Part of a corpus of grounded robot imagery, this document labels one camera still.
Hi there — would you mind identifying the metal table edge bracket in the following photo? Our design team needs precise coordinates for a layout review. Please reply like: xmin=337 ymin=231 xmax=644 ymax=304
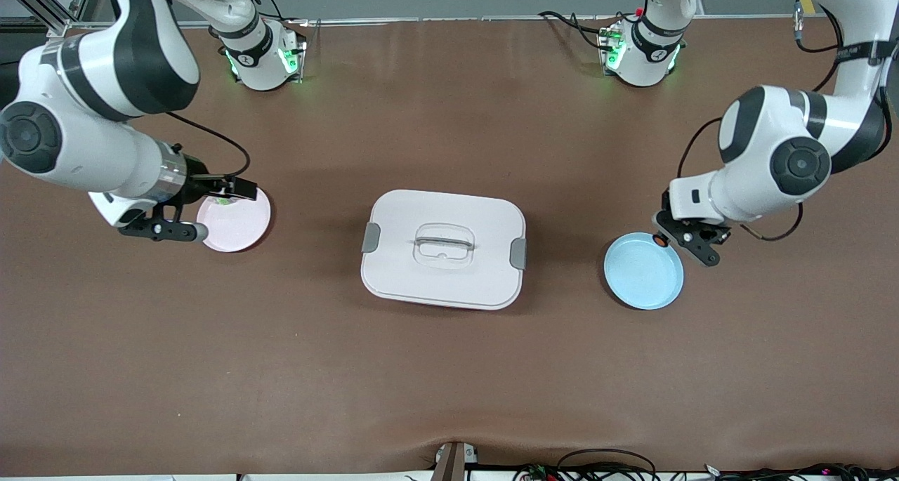
xmin=432 ymin=441 xmax=480 ymax=481

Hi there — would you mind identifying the black base power cable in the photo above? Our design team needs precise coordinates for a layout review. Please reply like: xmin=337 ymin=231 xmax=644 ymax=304
xmin=538 ymin=8 xmax=636 ymax=51

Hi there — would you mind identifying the aluminium frame profile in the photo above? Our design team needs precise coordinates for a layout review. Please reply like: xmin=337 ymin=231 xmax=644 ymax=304
xmin=0 ymin=0 xmax=113 ymax=48

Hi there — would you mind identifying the light blue round plate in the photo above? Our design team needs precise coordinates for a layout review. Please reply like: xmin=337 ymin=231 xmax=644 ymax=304
xmin=603 ymin=232 xmax=685 ymax=311

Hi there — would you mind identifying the black cable bundle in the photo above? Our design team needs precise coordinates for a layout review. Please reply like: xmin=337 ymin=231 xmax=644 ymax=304
xmin=513 ymin=449 xmax=899 ymax=481

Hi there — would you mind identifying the pink round plate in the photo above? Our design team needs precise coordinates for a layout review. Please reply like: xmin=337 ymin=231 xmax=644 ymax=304
xmin=196 ymin=186 xmax=272 ymax=253

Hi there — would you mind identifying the white lidded storage box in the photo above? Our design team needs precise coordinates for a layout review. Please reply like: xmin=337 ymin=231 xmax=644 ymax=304
xmin=360 ymin=189 xmax=527 ymax=311

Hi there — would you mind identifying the clear box lid handle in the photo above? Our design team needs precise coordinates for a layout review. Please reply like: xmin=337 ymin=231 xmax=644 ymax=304
xmin=411 ymin=223 xmax=476 ymax=268

